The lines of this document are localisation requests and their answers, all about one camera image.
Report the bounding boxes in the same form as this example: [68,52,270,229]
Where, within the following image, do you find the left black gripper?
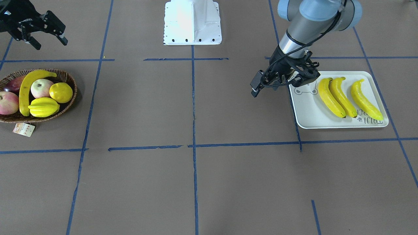
[250,46,306,98]

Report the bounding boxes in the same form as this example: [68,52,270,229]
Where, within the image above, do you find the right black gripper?
[0,0,68,50]

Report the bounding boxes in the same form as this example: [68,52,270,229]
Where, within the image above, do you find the yellow banana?
[350,79,384,121]
[329,77,357,118]
[19,70,58,117]
[318,77,346,118]

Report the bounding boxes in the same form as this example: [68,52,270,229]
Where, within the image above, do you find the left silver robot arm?
[250,0,363,98]

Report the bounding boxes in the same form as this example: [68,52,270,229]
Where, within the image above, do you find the brown wicker basket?
[1,69,78,123]

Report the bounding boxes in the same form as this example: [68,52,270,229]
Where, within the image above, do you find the basket paper tag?
[12,122,36,137]

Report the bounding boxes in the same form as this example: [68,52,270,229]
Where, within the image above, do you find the pale green pink apple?
[30,79,54,99]

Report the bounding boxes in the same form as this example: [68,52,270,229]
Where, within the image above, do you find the white bear tray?
[290,71,389,129]

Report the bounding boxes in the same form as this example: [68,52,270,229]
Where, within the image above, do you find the dark red mango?
[4,75,25,95]

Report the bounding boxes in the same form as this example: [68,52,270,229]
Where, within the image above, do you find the yellow pear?
[49,82,73,103]

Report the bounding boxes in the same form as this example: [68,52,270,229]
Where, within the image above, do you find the yellow star fruit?
[28,98,60,118]

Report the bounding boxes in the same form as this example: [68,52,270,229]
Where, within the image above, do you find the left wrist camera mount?
[289,50,320,87]

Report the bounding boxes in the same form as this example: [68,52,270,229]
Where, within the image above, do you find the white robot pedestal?
[163,0,222,45]

